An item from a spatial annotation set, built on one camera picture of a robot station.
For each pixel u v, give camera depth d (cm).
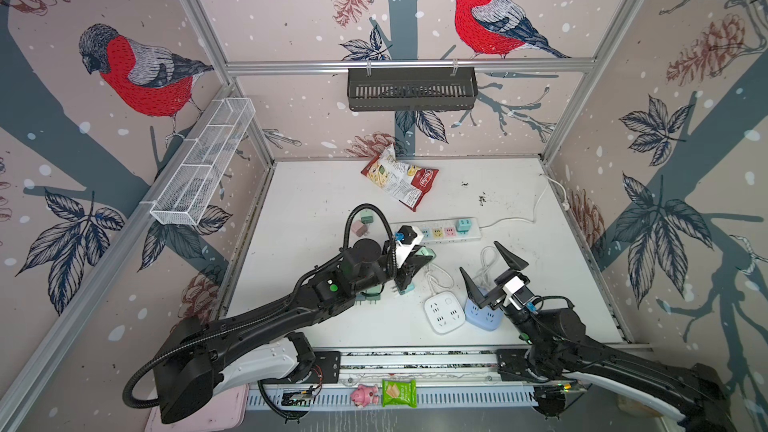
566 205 110
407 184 107
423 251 69
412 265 63
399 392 69
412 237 60
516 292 53
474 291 60
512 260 62
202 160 78
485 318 79
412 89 104
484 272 89
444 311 80
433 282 87
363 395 68
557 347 56
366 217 104
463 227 94
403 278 61
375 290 61
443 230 98
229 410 67
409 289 86
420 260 68
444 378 73
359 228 97
